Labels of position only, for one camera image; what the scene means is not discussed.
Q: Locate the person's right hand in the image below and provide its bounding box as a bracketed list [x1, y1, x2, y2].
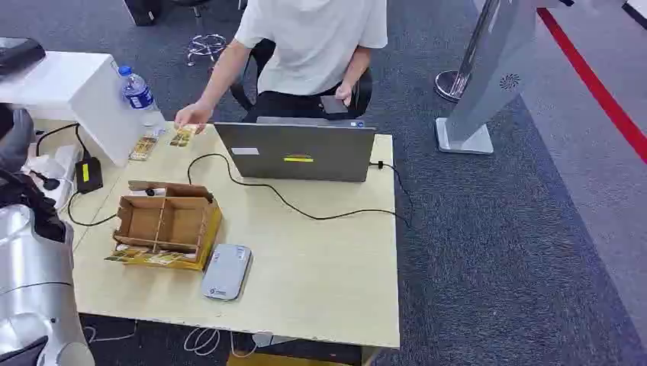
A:
[174, 101, 215, 134]

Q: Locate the person's left hand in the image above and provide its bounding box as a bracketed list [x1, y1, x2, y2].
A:
[334, 82, 354, 108]

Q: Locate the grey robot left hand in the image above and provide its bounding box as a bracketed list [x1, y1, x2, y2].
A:
[0, 107, 36, 174]

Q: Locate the black smartphone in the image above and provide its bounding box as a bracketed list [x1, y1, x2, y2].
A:
[320, 95, 349, 116]

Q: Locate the yellow printed card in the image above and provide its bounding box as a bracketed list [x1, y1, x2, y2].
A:
[128, 135, 159, 162]
[169, 124, 199, 149]

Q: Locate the black office chair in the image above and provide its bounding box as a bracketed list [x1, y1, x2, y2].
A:
[230, 38, 374, 121]

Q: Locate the white power strip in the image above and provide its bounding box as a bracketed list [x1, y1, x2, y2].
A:
[22, 143, 83, 210]

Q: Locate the person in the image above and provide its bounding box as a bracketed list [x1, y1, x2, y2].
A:
[175, 0, 389, 134]

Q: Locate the clear plastic water bottle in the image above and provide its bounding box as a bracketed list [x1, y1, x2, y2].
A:
[117, 65, 167, 137]

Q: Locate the chrome chair base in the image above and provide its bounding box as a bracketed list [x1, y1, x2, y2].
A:
[185, 5, 228, 68]

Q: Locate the grey laptop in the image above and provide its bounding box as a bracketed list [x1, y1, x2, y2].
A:
[214, 116, 378, 183]

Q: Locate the white cabinet box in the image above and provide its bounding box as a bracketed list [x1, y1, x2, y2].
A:
[0, 50, 134, 169]

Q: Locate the black power adapter yellow label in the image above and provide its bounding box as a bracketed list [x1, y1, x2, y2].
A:
[74, 156, 104, 195]

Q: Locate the black device on cabinet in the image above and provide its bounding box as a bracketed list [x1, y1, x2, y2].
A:
[0, 37, 47, 79]

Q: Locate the black bin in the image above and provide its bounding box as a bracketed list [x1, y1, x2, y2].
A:
[122, 0, 164, 27]

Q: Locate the wooden card box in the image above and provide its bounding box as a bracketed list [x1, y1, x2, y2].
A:
[105, 179, 224, 271]

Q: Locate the silver kiosk stand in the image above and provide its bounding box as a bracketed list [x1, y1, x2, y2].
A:
[435, 0, 542, 156]

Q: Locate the grey card reader device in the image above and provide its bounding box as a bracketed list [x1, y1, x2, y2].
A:
[201, 243, 253, 302]

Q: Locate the yellow box under desk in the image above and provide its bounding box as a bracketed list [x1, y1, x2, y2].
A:
[226, 351, 355, 366]

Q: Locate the black adapter cable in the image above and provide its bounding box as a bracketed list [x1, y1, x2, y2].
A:
[35, 122, 118, 228]

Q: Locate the chrome stanchion post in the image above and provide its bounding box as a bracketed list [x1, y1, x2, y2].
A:
[433, 0, 499, 104]

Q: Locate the black laptop cable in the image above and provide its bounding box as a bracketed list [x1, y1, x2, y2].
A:
[187, 152, 417, 230]

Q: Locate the white cable under desk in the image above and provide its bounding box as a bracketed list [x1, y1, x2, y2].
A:
[82, 319, 274, 359]

